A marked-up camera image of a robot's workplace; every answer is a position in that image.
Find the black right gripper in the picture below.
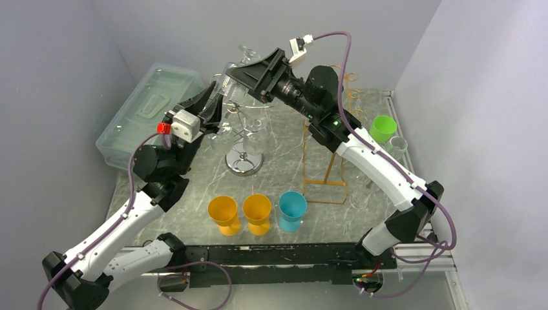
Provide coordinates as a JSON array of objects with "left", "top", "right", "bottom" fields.
[{"left": 226, "top": 48, "right": 319, "bottom": 121}]

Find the orange plastic wine glass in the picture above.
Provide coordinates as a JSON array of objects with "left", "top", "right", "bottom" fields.
[
  {"left": 243, "top": 194, "right": 271, "bottom": 236},
  {"left": 207, "top": 196, "right": 240, "bottom": 236}
]

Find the blue plastic wine glass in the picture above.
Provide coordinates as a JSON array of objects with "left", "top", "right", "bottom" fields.
[{"left": 279, "top": 191, "right": 308, "bottom": 233}]

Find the green plastic wine glass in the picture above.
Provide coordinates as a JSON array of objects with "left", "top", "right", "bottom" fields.
[{"left": 369, "top": 115, "right": 397, "bottom": 144}]

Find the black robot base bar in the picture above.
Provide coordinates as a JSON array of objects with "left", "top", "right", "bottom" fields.
[{"left": 143, "top": 242, "right": 386, "bottom": 288}]

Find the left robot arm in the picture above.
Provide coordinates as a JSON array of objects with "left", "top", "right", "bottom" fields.
[{"left": 42, "top": 82, "right": 222, "bottom": 309}]

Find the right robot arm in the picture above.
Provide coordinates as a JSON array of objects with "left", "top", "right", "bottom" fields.
[{"left": 226, "top": 48, "right": 443, "bottom": 268}]

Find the translucent green storage box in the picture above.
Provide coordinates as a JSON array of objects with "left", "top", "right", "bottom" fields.
[{"left": 96, "top": 63, "right": 204, "bottom": 171}]

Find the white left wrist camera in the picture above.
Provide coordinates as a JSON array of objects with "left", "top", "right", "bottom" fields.
[{"left": 156, "top": 109, "right": 203, "bottom": 143}]

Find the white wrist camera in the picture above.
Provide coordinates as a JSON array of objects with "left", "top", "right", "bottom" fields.
[
  {"left": 289, "top": 34, "right": 314, "bottom": 64},
  {"left": 156, "top": 109, "right": 203, "bottom": 143}
]

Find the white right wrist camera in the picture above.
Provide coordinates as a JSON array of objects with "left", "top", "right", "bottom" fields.
[{"left": 289, "top": 34, "right": 314, "bottom": 64}]

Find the chrome wire glass rack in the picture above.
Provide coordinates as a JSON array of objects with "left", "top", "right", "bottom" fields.
[{"left": 209, "top": 72, "right": 281, "bottom": 177}]

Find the gold wire glass rack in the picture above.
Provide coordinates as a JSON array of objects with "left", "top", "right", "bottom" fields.
[{"left": 302, "top": 72, "right": 365, "bottom": 205}]

